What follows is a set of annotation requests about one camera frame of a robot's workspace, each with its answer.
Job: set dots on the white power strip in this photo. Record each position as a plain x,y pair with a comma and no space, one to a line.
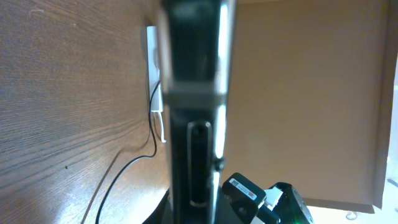
154,70

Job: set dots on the black smartphone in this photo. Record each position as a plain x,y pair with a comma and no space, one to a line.
195,41

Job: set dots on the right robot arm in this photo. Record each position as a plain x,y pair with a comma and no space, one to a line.
291,207

